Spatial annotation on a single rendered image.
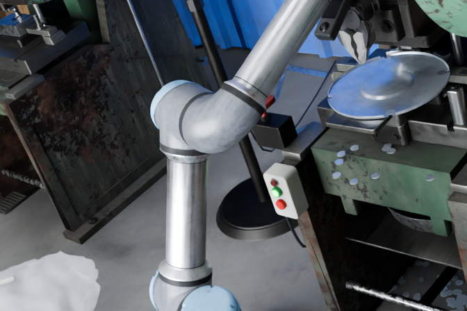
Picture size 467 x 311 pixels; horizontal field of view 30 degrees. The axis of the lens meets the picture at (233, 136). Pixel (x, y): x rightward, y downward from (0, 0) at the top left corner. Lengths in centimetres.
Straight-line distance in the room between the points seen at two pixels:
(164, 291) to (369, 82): 70
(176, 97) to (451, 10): 54
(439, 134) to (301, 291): 91
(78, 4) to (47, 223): 90
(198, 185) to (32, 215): 201
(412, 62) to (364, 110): 21
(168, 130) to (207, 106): 13
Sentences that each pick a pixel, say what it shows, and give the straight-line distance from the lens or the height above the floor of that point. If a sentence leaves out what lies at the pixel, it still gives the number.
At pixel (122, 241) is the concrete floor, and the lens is 331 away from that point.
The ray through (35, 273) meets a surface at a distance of 303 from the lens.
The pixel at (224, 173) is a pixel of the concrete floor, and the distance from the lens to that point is 344.
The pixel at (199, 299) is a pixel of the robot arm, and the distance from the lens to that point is 180.
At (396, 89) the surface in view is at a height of 79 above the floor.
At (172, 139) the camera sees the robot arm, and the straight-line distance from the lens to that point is 173.
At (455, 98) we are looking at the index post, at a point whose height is 78.
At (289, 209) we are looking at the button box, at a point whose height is 52.
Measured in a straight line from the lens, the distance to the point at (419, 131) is 209.
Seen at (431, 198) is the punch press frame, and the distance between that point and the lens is 207.
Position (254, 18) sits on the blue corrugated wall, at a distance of 418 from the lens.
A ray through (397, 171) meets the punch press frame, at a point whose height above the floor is 62.
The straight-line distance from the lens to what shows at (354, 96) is 208.
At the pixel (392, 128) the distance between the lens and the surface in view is 208.
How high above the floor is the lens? 180
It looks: 29 degrees down
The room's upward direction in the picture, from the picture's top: 20 degrees counter-clockwise
